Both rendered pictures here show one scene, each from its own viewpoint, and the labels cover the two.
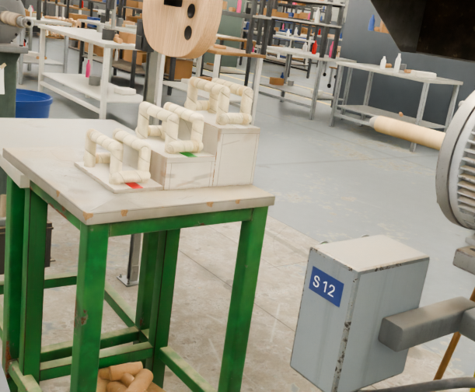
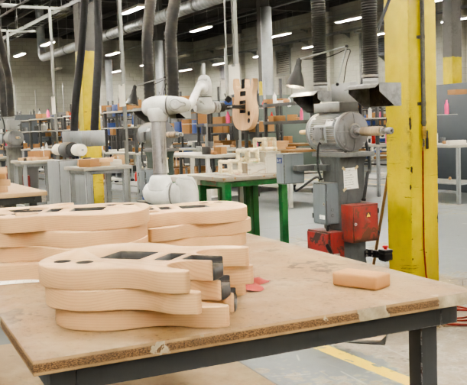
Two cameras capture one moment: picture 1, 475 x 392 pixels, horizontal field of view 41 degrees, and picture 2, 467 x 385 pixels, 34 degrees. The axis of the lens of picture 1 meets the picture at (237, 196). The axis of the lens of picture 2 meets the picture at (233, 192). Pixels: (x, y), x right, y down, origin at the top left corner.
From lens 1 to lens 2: 426 cm
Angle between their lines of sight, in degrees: 15
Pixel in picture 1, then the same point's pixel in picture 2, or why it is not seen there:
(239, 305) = (282, 217)
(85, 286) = not seen: hidden behind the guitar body
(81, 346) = not seen: hidden behind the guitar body
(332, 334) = (282, 169)
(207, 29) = (254, 118)
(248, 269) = (283, 202)
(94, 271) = (228, 198)
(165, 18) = (241, 118)
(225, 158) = (268, 163)
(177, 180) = (251, 171)
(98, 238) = (228, 186)
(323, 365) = (281, 178)
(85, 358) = not seen: hidden behind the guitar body
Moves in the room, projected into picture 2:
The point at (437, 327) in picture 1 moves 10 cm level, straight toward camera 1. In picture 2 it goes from (306, 167) to (299, 168)
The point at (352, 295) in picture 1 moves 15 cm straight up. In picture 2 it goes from (283, 159) to (283, 136)
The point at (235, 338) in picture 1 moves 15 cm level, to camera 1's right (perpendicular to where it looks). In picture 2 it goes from (283, 231) to (302, 231)
